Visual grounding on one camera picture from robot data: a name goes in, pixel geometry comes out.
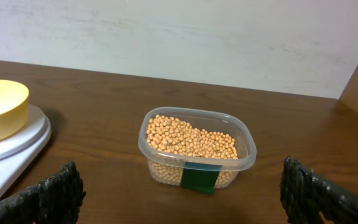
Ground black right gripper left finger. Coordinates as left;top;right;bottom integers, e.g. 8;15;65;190
0;161;86;224

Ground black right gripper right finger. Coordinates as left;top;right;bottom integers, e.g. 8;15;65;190
280;157;358;224

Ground white kitchen scale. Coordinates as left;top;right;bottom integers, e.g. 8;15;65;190
0;105;52;198

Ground yellow bowl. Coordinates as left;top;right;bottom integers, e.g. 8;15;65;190
0;80;29;140

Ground green tape label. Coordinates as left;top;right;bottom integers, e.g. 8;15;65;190
180;162;221;195

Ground clear plastic container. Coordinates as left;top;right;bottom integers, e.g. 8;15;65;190
138;107;257;194

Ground pile of soybeans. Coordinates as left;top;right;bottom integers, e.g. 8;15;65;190
146;114;239;189

